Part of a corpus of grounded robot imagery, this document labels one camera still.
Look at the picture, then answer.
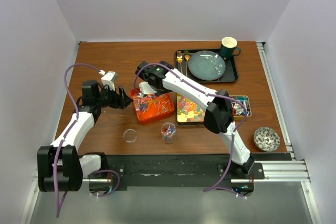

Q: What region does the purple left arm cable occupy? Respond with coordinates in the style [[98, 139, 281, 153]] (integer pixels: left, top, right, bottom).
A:
[[52, 63, 121, 218]]

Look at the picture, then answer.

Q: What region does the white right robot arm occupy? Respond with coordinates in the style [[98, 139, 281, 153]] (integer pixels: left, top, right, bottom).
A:
[[135, 61, 255, 178]]

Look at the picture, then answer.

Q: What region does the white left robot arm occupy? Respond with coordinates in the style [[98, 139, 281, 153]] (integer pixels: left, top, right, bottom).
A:
[[37, 80, 133, 192]]

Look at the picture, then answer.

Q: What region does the gold spoon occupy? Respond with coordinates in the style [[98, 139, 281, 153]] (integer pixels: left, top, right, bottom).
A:
[[184, 54, 191, 76]]

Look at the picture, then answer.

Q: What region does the dark green mug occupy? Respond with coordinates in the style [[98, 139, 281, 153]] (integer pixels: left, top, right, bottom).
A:
[[219, 37, 241, 59]]

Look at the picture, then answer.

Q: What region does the clear jar lid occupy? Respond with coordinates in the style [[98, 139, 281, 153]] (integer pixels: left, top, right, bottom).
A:
[[123, 129, 138, 144]]

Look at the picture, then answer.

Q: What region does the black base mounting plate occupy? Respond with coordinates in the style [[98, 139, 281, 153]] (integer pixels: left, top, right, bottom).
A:
[[102, 153, 291, 196]]

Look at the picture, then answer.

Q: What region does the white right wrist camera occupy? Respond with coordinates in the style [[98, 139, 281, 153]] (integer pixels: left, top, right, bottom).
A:
[[138, 82, 156, 98]]

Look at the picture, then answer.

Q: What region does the gold tin of lollipops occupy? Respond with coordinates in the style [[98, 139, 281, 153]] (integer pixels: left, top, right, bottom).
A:
[[231, 95, 252, 119]]

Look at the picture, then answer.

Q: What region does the aluminium frame rail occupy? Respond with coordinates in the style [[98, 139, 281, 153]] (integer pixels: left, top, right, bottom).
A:
[[256, 42, 322, 223]]

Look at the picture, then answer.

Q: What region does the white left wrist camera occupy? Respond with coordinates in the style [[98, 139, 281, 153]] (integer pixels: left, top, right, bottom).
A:
[[99, 70, 118, 91]]

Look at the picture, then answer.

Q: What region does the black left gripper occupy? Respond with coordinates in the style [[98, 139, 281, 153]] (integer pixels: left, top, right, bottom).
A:
[[96, 83, 132, 109]]

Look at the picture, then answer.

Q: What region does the orange box of lollipops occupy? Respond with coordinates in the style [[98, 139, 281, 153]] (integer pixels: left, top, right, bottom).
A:
[[130, 88, 175, 125]]

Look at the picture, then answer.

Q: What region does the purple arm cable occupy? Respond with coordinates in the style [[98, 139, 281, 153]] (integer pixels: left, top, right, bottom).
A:
[[52, 63, 121, 218], [133, 62, 249, 192]]

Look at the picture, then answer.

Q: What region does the gold fork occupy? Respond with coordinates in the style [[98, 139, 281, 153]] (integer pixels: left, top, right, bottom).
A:
[[176, 51, 183, 73]]

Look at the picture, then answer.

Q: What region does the patterned small bowl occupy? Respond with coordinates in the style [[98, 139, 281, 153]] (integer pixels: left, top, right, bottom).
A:
[[254, 127, 280, 152]]

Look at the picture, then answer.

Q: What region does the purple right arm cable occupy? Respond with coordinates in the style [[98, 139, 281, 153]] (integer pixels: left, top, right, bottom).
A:
[[133, 62, 249, 192]]

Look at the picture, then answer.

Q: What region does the teal ceramic plate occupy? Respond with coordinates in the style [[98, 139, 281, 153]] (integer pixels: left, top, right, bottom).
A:
[[188, 50, 226, 81]]

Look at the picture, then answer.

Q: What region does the clear glass jar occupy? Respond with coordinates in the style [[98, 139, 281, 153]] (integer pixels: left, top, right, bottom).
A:
[[161, 122, 176, 144]]

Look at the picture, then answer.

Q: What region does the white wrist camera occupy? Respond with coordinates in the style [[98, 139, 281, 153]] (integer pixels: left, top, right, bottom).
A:
[[138, 82, 156, 98], [99, 70, 118, 91]]

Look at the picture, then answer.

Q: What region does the black tin of star candies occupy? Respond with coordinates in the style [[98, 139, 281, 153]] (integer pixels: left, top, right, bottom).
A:
[[176, 93, 205, 126]]

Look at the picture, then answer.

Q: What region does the black serving tray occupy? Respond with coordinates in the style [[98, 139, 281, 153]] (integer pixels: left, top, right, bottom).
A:
[[174, 49, 238, 83]]

